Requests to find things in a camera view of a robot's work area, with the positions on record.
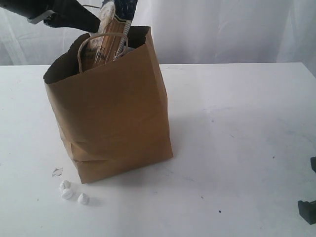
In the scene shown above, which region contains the spaghetti packet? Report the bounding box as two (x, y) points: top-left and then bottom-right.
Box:
(81, 0), (138, 71)

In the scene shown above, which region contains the white candy piece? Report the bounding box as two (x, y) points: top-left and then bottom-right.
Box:
(59, 180), (71, 192)
(61, 188), (74, 199)
(77, 193), (89, 205)

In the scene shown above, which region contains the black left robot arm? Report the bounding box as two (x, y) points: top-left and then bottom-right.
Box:
(0, 0), (100, 33)

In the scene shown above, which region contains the brown paper bag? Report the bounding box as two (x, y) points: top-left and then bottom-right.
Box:
(43, 26), (173, 184)

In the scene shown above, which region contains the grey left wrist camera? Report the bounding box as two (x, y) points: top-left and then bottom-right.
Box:
(27, 9), (55, 25)

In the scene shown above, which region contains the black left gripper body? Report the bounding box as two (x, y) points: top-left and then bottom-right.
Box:
(43, 0), (81, 29)

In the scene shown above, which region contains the clear plastic scrap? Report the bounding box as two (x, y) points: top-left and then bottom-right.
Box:
(52, 167), (63, 177)

